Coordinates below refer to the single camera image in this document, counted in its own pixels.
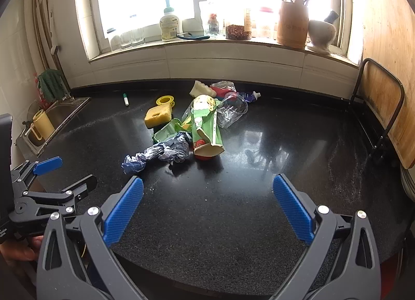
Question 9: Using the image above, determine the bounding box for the blue foil wrapper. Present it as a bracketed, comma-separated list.
[121, 131, 192, 174]

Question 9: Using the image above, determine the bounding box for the yellow sponge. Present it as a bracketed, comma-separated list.
[144, 103, 172, 129]

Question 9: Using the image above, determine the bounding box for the white foam brush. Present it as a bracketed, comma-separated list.
[189, 80, 217, 98]

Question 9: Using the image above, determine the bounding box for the clear plastic cup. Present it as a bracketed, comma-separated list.
[217, 92, 248, 129]

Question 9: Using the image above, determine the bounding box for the red foil snack wrapper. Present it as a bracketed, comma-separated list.
[210, 80, 236, 100]

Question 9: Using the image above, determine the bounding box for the purple toothpaste tube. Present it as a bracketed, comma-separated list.
[239, 91, 261, 103]

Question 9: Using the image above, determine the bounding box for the green snack bag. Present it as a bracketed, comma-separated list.
[153, 118, 191, 143]

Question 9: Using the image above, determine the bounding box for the person's left hand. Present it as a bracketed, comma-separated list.
[1, 236, 44, 262]

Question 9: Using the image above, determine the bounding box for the stainless steel sink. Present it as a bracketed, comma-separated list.
[16, 97, 91, 157]

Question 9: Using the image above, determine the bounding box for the green cloth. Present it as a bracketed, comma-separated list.
[37, 69, 66, 103]

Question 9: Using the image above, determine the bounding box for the green white marker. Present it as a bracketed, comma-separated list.
[123, 93, 129, 107]

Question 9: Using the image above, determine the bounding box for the black metal rack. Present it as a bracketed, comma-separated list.
[349, 58, 405, 157]

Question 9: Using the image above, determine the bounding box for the yellow tape spool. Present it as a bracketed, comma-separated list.
[156, 95, 175, 108]

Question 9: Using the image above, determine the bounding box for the white soap pump bottle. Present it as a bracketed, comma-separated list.
[159, 0, 181, 41]

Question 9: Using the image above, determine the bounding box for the teal brush on sill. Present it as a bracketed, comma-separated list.
[177, 32, 210, 41]

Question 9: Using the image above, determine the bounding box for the wooden cutting board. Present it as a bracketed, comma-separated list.
[362, 0, 414, 169]

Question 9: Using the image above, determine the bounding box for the jar of red spice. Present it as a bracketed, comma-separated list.
[225, 24, 252, 40]

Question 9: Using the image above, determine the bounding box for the white mortar with pestle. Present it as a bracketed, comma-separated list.
[307, 11, 339, 55]

